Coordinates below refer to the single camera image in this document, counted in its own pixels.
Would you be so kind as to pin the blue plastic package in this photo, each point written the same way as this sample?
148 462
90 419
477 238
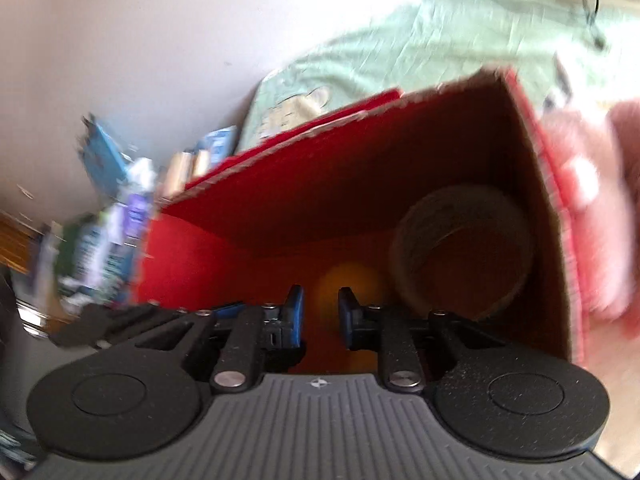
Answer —
105 155

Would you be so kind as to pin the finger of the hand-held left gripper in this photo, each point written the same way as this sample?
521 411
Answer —
231 309

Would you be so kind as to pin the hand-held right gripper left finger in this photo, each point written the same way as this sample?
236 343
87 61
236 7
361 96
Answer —
296 310

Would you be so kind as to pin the purple packet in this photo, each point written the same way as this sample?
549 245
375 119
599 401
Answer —
132 215

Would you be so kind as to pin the yellow bulb-shaped toy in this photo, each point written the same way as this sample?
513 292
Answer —
327 280

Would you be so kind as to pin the blue covered book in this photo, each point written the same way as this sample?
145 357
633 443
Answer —
220 142

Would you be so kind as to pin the red cardboard box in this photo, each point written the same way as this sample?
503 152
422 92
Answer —
325 200

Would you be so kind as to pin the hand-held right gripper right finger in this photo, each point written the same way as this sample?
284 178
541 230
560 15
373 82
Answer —
345 310

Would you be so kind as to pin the brown packing tape roll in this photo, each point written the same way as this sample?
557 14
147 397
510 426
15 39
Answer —
415 240

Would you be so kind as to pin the wooden cabinet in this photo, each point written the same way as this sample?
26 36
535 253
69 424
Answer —
15 240

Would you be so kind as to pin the light green bedsheet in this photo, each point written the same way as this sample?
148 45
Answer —
450 35

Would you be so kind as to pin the pile of folded clothes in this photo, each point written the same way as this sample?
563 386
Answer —
85 255

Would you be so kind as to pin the stack of books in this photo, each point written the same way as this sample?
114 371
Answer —
180 170

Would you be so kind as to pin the pink fluffy cloth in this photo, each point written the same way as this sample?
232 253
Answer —
600 210

